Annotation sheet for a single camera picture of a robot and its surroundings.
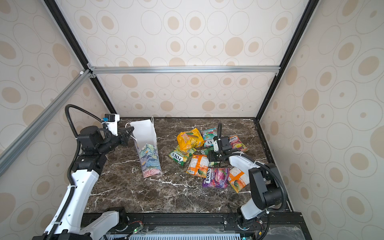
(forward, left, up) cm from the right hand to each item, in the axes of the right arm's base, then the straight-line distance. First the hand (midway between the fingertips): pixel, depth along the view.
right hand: (212, 154), depth 94 cm
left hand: (-2, +38, +30) cm, 49 cm away
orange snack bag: (-7, +8, -1) cm, 11 cm away
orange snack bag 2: (-15, -14, -2) cm, 21 cm away
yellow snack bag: (+10, +14, +2) cm, 18 cm away
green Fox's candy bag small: (-1, +19, -1) cm, 19 cm away
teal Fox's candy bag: (+17, +1, -1) cm, 17 cm away
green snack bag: (+4, +4, -2) cm, 6 cm away
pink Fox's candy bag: (+9, -17, 0) cm, 19 cm away
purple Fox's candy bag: (-14, -2, -1) cm, 15 cm away
